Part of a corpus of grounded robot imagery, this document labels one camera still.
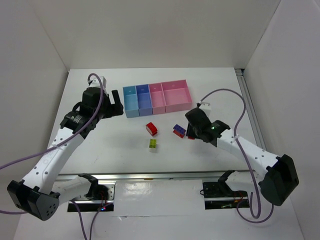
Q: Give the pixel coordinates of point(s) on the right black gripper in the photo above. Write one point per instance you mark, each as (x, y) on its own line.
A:
(191, 131)

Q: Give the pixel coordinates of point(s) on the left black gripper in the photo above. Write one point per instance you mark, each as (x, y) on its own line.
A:
(111, 105)

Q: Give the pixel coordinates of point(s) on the red white lego piece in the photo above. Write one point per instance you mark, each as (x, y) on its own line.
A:
(151, 128)

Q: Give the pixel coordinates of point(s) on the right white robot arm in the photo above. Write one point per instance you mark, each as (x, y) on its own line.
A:
(277, 173)

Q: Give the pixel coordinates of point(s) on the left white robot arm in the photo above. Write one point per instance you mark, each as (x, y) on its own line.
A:
(37, 193)

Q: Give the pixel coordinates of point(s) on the red lego under blue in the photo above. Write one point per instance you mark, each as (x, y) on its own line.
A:
(179, 134)

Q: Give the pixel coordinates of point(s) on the blue lego brick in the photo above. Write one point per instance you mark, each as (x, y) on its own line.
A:
(179, 129)

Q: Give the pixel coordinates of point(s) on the light blue bin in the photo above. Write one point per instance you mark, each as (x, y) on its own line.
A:
(131, 105)

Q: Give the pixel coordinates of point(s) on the dark blue bin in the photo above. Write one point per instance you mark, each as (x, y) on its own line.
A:
(144, 100)

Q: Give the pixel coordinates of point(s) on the large pink bin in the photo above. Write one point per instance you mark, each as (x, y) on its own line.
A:
(177, 96)

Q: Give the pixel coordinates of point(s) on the yellow green lego block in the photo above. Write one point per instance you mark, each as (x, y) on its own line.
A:
(152, 145)

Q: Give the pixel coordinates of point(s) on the small pink bin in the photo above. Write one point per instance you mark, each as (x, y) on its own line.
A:
(157, 98)

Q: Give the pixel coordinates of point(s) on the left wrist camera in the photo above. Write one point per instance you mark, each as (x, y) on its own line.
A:
(94, 82)

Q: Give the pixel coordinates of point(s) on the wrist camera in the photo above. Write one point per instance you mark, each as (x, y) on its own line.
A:
(205, 107)
(94, 82)

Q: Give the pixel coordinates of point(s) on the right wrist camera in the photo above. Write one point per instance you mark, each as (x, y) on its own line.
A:
(205, 107)

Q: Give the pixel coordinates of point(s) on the aluminium front rail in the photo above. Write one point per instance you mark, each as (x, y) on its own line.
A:
(159, 175)

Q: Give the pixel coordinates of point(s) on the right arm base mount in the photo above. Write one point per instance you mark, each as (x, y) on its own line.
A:
(218, 196)

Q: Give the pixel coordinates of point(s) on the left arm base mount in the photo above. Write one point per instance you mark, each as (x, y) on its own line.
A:
(103, 199)

